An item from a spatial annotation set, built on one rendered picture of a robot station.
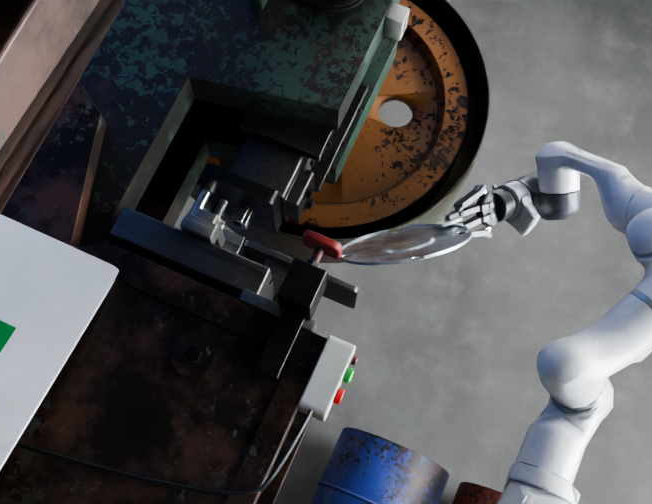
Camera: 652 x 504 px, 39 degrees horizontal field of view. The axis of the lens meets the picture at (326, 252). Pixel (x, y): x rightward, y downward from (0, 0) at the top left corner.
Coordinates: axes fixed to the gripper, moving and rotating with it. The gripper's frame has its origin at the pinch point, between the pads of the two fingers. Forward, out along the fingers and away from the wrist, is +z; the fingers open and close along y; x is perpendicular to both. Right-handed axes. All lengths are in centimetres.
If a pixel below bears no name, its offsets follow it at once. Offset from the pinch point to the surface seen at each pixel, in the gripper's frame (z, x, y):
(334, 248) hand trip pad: 53, 22, 11
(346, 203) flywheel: -1.7, -34.3, 3.8
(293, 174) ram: 33.3, -10.2, 19.1
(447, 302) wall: -225, -209, -114
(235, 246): 49, -13, 8
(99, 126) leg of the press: 68, -22, 36
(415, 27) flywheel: -37, -35, 43
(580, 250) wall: -297, -165, -101
